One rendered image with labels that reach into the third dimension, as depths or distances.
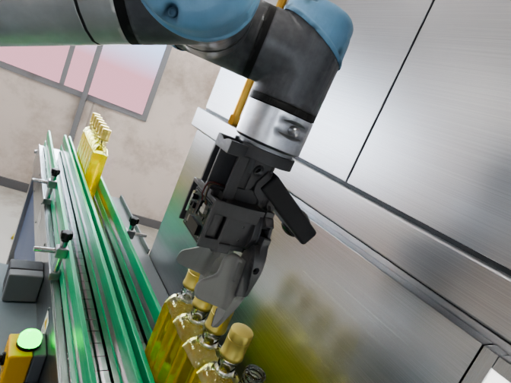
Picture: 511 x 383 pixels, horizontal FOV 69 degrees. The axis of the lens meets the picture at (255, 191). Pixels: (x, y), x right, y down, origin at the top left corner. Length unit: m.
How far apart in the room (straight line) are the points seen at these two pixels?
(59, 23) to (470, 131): 0.48
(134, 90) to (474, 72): 3.18
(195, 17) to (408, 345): 0.44
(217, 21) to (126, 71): 3.33
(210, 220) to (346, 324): 0.29
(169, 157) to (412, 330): 3.30
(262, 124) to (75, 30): 0.18
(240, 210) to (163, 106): 3.23
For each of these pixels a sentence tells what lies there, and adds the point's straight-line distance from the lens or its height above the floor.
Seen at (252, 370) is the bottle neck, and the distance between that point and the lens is 0.55.
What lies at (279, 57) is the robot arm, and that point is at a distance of 0.38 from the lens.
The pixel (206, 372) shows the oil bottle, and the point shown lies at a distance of 0.60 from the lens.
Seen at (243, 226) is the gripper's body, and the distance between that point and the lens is 0.40.
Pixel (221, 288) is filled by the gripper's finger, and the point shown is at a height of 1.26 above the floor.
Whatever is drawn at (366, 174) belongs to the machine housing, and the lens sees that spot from 0.63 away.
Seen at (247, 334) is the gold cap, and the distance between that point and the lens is 0.56.
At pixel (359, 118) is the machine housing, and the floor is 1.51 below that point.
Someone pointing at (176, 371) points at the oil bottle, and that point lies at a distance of 0.67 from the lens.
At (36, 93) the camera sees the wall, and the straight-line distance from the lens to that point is 3.70.
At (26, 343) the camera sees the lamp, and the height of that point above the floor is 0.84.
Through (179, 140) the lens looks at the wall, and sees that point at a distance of 3.64.
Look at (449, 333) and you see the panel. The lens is 0.51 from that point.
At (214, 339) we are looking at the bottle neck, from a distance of 0.62.
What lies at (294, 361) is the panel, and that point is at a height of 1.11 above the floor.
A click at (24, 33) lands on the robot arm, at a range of 0.30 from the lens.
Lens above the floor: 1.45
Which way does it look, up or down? 11 degrees down
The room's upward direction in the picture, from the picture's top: 23 degrees clockwise
